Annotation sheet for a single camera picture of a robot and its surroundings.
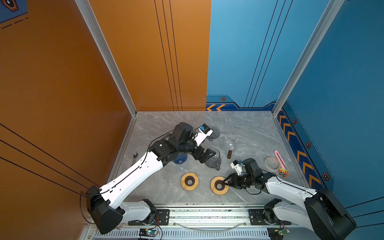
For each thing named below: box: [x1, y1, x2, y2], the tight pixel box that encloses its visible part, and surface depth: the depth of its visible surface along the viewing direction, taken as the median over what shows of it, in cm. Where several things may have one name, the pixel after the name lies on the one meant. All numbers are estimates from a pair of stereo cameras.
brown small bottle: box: [227, 149, 233, 160], surface depth 91 cm
